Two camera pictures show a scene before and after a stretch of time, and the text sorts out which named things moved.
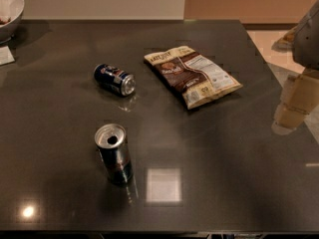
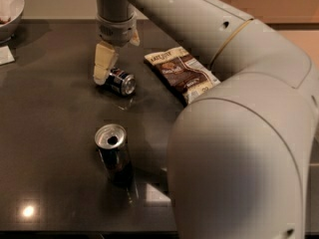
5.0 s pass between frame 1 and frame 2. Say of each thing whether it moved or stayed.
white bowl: stayed
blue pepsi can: stayed
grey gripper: moved
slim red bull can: stayed
